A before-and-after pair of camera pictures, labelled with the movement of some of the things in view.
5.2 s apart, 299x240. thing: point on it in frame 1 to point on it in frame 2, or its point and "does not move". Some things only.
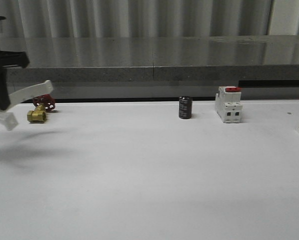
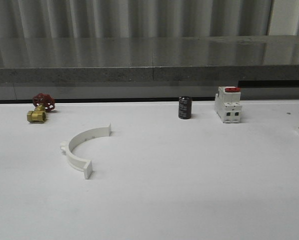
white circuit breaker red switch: [228, 104] does not move
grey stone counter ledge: [264, 66] does not move
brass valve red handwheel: [44, 103] does not move
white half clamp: [7, 117] to [67, 146]
